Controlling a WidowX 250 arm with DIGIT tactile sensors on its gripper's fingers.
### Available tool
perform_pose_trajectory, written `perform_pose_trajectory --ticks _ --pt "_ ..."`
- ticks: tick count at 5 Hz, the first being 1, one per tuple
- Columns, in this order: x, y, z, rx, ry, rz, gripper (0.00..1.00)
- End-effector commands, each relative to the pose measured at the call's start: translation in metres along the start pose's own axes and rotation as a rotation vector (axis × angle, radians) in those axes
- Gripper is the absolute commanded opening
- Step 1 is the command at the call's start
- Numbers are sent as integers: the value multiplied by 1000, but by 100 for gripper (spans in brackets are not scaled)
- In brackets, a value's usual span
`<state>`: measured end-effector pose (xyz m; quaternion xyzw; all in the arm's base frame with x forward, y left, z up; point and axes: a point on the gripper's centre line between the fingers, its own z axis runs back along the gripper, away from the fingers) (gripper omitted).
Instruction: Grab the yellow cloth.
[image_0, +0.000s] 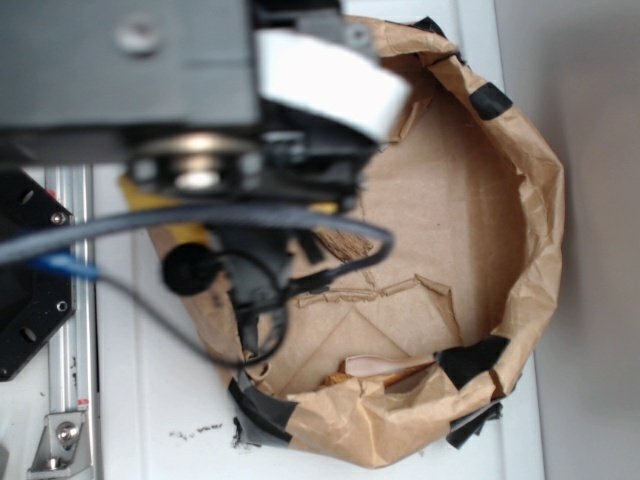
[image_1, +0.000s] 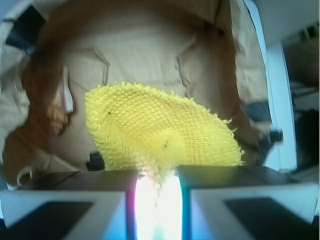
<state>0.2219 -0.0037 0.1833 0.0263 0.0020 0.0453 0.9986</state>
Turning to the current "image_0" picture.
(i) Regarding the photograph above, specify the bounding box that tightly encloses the brown paper bag nest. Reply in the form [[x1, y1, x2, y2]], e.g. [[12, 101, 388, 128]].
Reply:
[[147, 14, 566, 470]]

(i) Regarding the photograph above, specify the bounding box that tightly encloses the grey cable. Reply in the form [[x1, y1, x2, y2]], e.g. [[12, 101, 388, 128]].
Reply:
[[0, 204, 396, 281]]

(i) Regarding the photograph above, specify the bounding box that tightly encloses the metal corner bracket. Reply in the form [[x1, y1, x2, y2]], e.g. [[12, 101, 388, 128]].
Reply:
[[27, 411, 94, 479]]

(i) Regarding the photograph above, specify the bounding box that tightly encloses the aluminium extrusion rail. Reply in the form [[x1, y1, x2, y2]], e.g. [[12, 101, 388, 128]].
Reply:
[[45, 166, 103, 479]]

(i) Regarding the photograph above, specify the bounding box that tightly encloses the gripper finger with pad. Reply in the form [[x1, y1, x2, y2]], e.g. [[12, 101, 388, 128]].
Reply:
[[255, 29, 411, 141]]

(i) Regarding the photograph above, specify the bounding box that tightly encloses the thin black cable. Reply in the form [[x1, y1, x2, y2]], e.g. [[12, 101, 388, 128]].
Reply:
[[94, 249, 331, 370]]

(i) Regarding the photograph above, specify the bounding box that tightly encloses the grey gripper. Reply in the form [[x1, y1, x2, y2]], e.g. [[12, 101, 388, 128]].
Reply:
[[1, 1, 377, 203]]

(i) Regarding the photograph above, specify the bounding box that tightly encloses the brown wood piece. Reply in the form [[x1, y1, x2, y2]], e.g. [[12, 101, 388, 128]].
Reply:
[[314, 230, 373, 263]]

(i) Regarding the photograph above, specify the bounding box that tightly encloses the black octagonal mount plate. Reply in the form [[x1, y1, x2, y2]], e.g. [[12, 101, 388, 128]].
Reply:
[[1, 170, 75, 382]]

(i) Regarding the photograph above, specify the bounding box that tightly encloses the yellow cloth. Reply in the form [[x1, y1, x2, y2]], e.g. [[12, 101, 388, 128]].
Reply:
[[96, 175, 338, 240]]

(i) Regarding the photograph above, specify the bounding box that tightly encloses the beige wooden spoon toy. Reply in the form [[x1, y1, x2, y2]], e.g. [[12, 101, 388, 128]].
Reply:
[[344, 355, 435, 378]]

